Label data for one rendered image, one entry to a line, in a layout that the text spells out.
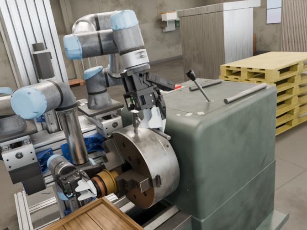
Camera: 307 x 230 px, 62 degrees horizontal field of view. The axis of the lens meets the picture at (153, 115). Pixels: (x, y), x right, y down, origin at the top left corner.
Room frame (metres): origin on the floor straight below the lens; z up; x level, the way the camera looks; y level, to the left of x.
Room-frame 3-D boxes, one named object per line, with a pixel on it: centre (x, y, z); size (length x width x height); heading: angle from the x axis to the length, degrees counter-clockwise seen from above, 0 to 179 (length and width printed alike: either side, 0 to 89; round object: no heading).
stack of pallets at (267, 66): (3.64, -1.75, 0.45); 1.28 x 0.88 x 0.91; 120
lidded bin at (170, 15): (10.79, -1.11, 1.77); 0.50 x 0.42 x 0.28; 119
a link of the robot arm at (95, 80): (1.53, 0.31, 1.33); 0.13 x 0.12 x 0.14; 100
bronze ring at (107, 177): (0.80, 0.20, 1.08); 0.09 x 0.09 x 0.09; 39
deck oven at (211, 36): (5.98, -1.67, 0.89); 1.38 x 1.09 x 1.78; 31
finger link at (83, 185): (0.76, 0.27, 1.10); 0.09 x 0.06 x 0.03; 37
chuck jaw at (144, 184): (0.77, 0.09, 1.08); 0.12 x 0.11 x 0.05; 38
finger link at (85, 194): (0.76, 0.27, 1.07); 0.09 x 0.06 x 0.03; 37
